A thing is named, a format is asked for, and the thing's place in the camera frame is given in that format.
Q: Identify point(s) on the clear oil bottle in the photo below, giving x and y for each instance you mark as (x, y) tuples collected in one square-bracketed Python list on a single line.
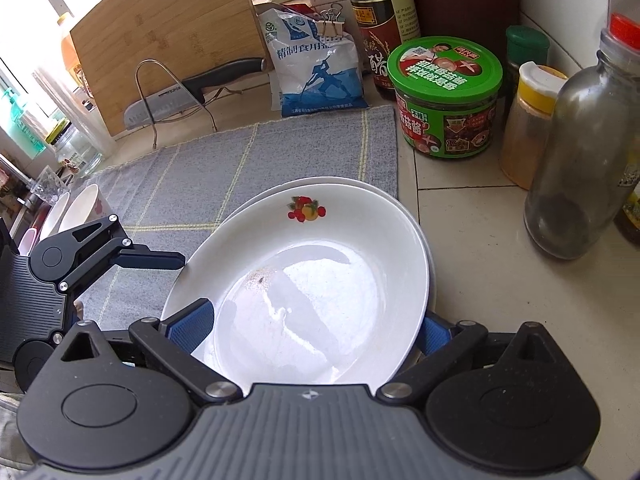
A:
[(631, 185)]

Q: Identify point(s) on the grey checkered mat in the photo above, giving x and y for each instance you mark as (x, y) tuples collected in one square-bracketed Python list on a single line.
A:
[(250, 160)]

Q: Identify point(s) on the metal binder clip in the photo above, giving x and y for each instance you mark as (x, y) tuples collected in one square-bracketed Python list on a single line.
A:
[(330, 32)]

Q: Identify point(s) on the white bowl pink flowers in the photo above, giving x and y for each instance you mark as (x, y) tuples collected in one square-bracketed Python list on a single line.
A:
[(82, 207)]

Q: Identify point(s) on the white fruit-print plate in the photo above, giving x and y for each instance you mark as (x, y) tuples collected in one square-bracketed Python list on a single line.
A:
[(350, 184), (310, 270)]

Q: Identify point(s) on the plain white bowl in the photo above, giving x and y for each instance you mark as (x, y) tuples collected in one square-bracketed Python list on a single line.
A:
[(52, 215)]

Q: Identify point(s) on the red-cap glass bottle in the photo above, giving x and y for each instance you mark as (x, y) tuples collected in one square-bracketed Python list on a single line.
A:
[(575, 160)]

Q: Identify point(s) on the yellow-lid spice jar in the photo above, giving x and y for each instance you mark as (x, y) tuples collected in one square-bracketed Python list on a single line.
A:
[(525, 135)]

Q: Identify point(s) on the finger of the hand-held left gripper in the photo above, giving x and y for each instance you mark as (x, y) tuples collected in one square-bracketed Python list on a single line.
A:
[(150, 259), (65, 332)]

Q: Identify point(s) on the tall stack of plastic cups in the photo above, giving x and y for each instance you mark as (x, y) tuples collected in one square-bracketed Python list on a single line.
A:
[(75, 110)]

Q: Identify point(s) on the brown knife block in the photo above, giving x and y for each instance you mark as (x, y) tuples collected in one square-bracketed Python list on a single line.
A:
[(465, 0)]

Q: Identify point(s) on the green sauce jar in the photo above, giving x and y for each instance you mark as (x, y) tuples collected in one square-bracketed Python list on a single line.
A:
[(445, 120)]

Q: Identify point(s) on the yellow cooking wine jug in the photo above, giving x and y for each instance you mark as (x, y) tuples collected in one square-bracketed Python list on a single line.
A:
[(70, 55)]

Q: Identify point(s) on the white bowl faint floral print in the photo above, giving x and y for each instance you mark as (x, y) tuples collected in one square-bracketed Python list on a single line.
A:
[(29, 240)]

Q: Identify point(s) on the dark vinegar bottle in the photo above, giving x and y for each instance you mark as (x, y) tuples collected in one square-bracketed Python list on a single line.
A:
[(380, 10)]

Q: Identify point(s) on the person's beige jacket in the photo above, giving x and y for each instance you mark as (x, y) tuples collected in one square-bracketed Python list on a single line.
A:
[(10, 425)]

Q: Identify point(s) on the bamboo cutting board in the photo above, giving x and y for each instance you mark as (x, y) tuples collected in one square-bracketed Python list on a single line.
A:
[(175, 35)]

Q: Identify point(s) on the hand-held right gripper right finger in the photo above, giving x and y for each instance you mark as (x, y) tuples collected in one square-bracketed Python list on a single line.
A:
[(435, 335)]

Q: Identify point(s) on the clear glass mug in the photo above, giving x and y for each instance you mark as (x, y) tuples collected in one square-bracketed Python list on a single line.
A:
[(50, 185)]

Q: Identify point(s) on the green dish soap bottle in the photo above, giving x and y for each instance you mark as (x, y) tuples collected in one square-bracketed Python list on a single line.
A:
[(12, 105)]

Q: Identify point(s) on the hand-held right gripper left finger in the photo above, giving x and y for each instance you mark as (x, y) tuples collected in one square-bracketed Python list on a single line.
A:
[(192, 322)]

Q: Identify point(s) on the green-lid spice jar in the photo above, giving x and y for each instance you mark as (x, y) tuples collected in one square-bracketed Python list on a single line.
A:
[(525, 42)]

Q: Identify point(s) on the glass jar with lid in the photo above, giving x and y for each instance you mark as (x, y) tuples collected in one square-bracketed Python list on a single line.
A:
[(75, 155)]

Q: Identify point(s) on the blue and white salt bag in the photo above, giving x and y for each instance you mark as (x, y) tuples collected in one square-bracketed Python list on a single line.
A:
[(320, 75)]

